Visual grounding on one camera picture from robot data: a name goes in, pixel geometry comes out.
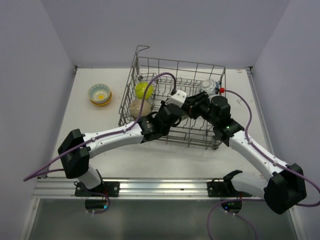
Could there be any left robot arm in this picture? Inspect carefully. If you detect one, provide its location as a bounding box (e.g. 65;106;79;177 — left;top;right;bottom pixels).
58;100;183;197

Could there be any white floral leaf bowl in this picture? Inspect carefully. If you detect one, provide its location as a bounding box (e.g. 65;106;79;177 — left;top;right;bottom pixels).
181;115;189;121

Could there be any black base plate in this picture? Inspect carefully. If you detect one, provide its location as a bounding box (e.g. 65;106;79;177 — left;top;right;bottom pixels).
74;181;120;198
206;178;252;198

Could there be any white blue patterned bowl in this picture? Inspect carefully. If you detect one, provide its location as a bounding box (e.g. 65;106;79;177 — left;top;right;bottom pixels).
199;79;220;95

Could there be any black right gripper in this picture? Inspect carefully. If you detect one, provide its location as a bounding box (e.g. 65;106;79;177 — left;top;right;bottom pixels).
181;91;219;127

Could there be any beige bowl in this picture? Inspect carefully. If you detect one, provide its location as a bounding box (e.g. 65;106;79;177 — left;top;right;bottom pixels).
129;99;151;119

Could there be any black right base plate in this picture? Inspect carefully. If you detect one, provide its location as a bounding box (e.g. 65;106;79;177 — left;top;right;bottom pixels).
206;178;252;198

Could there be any aluminium mounting rail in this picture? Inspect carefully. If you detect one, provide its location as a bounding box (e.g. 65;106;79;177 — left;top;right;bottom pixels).
32;173;268;200

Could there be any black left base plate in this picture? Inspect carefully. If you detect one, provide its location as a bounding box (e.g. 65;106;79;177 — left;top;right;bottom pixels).
74;181;120;198

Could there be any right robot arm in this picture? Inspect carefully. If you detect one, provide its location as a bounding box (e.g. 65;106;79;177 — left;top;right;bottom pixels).
182;92;307;214

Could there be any lime green bowl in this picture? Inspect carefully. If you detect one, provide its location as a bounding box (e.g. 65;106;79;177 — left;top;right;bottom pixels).
134;82;154;100

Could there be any white yellow dotted bowl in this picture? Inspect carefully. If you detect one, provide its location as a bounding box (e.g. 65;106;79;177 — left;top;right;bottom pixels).
87;83;112;100

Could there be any grey wire dish rack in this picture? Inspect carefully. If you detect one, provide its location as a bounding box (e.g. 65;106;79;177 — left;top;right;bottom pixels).
117;44;227;151

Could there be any white ribbed bowl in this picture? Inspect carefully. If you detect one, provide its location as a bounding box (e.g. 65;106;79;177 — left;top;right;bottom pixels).
89;96;112;106

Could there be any orange ribbed bowl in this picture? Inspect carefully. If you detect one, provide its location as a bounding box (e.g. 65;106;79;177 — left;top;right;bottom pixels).
89;93;112;107

